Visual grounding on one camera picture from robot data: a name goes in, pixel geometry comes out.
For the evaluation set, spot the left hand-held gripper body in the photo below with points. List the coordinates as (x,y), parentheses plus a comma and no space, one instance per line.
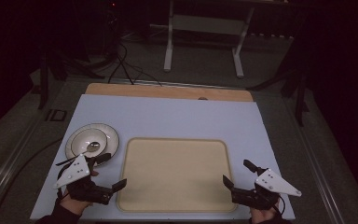
(76,171)

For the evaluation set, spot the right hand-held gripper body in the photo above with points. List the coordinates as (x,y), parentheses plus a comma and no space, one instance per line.
(273,184)

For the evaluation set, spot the metal spoon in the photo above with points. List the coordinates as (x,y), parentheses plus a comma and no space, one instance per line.
(93,145)

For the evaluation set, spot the white plate with dark rim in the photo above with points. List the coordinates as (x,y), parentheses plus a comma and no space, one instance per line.
(112,140)

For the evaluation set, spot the white shallow bowl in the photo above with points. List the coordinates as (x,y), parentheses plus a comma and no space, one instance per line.
(84,141)

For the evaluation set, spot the person's right hand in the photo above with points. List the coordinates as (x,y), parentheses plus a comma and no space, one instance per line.
(262,215)

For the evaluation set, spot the person's left hand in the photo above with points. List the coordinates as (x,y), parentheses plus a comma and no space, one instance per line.
(73,206)

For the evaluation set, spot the beige tray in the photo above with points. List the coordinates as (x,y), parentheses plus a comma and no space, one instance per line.
(174,174)

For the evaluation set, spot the black floor socket box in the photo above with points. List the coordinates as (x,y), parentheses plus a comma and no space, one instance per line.
(56,115)

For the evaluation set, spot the pale blue table board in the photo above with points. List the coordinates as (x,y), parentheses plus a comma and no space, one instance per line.
(180,118)

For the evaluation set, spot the black stand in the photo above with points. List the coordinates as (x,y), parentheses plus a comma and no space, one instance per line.
(44,84)
(300,93)

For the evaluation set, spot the wooden table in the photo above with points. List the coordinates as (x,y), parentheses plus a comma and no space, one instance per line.
(167,90)

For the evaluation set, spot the white metal stand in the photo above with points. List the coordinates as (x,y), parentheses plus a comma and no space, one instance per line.
(205,25)

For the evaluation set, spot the metal floor rail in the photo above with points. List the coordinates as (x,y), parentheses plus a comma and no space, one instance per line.
(11,161)
(320,174)

